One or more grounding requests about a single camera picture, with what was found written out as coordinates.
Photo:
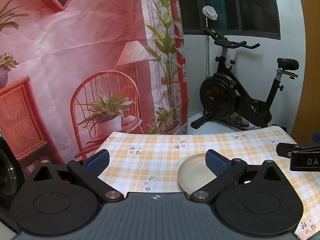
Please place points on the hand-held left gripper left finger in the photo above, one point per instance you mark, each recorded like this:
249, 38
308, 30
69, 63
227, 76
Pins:
97, 163

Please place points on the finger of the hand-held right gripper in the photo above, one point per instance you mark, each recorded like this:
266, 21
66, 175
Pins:
287, 148

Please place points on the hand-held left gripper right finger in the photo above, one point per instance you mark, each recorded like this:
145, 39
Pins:
217, 163

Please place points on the cream plate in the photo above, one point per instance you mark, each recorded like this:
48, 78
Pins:
192, 172

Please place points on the dark blue cloth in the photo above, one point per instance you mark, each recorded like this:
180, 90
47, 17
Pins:
316, 138

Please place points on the orange checkered floral tablecloth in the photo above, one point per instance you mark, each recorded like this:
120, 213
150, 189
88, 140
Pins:
155, 142

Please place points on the black exercise bike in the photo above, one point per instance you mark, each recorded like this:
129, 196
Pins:
220, 97

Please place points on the metal pole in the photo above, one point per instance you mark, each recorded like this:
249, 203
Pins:
207, 55

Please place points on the pink printed backdrop cloth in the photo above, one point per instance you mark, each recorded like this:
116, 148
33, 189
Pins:
75, 42

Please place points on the white cloth cap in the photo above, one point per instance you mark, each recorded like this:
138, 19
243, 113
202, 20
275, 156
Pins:
209, 12

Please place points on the dark window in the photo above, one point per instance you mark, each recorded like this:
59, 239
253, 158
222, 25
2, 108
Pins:
225, 5

